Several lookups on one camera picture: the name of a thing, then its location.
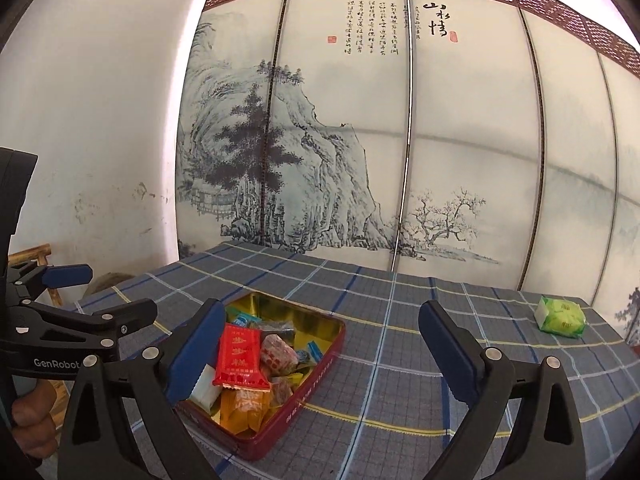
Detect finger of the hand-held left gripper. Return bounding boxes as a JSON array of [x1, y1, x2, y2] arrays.
[[20, 297, 158, 362], [5, 262, 94, 306]]

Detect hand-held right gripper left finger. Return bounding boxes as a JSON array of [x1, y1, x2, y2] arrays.
[[57, 298, 227, 480]]

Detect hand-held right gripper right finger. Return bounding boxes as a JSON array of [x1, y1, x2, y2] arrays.
[[418, 300, 586, 480]]

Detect navy and white snack packet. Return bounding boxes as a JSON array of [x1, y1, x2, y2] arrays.
[[189, 364, 223, 413]]

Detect red snack packet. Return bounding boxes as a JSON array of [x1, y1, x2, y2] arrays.
[[212, 323, 272, 392]]

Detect orange snack packet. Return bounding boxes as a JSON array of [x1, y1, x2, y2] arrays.
[[218, 387, 273, 435]]

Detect clear red-print cake packet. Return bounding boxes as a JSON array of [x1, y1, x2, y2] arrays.
[[260, 334, 301, 376]]

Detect clear packet orange crackers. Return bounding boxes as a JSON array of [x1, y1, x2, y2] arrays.
[[270, 375, 296, 406]]

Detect red tin box gold inside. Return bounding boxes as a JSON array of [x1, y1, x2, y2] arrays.
[[175, 290, 347, 462]]

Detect person's left hand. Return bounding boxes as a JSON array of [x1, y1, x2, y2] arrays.
[[10, 381, 68, 462]]

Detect wooden stool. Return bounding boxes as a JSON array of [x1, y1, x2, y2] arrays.
[[7, 243, 63, 308]]

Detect grey plaid tablecloth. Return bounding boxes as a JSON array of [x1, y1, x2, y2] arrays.
[[75, 240, 633, 480]]

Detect green tissue pack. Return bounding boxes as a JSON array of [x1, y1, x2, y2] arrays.
[[534, 296, 587, 337]]

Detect landscape painted folding screen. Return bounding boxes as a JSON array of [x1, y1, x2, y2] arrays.
[[175, 0, 640, 356]]

